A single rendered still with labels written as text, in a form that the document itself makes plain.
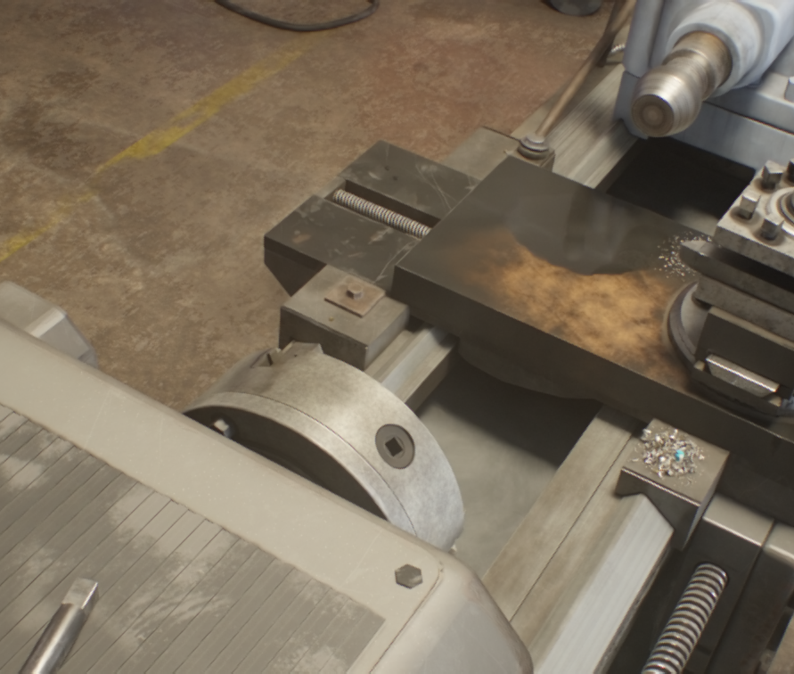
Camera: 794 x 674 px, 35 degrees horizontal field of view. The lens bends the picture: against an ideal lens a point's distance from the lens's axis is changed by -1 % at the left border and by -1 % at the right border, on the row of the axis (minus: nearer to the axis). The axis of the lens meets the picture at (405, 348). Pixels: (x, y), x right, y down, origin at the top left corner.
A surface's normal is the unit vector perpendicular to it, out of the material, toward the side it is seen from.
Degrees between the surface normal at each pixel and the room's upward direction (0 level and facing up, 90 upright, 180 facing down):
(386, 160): 0
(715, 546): 90
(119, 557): 0
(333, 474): 90
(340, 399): 10
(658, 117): 90
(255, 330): 0
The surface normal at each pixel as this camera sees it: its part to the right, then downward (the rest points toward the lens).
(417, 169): 0.10, -0.74
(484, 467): 0.08, -0.57
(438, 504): 0.81, 0.02
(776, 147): -0.50, 0.54
